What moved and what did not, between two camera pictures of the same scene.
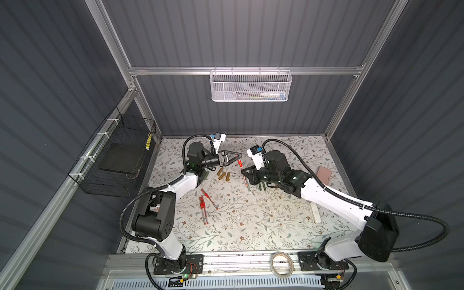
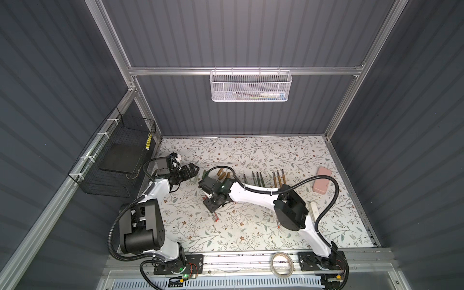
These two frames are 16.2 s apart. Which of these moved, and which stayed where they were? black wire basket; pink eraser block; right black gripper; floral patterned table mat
Moved: right black gripper
Stayed: pink eraser block; floral patterned table mat; black wire basket
